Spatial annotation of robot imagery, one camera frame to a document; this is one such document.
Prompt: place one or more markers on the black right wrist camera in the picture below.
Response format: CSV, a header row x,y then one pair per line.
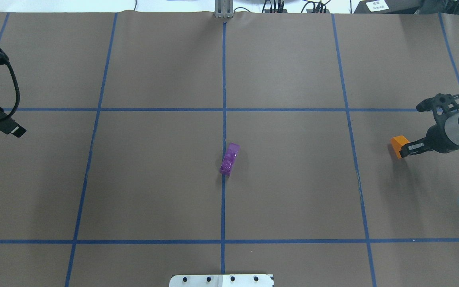
x,y
442,106

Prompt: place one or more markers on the aluminium frame post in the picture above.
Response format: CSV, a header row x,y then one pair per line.
x,y
223,9

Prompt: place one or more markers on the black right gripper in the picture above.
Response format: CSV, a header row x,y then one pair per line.
x,y
436,141

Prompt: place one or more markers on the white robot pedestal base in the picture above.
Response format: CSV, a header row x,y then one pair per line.
x,y
223,280

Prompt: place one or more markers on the orange trapezoid block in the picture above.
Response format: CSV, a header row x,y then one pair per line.
x,y
397,144

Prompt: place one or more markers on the purple trapezoid block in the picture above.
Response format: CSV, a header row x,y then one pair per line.
x,y
229,158

